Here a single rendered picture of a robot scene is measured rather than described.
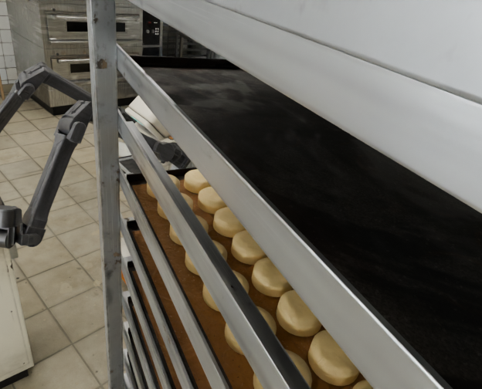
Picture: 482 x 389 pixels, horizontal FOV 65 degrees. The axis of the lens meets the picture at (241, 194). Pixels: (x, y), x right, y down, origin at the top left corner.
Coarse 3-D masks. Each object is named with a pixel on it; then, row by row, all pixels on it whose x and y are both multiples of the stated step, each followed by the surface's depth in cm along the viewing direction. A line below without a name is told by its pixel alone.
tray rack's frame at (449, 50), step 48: (240, 0) 15; (288, 0) 13; (336, 0) 11; (384, 0) 9; (432, 0) 8; (480, 0) 7; (336, 48) 11; (384, 48) 9; (432, 48) 8; (480, 48) 8; (480, 96) 8
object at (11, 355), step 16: (0, 256) 139; (0, 272) 143; (0, 288) 146; (16, 288) 151; (0, 304) 149; (16, 304) 154; (0, 320) 153; (16, 320) 158; (0, 336) 156; (16, 336) 162; (0, 352) 160; (16, 352) 166; (0, 368) 164; (16, 368) 170; (0, 384) 173
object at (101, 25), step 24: (96, 0) 45; (96, 24) 46; (96, 48) 48; (96, 72) 49; (96, 96) 51; (96, 120) 53; (96, 144) 56; (96, 168) 59; (120, 264) 68; (120, 288) 71; (120, 312) 74; (120, 336) 78; (120, 360) 82; (120, 384) 86
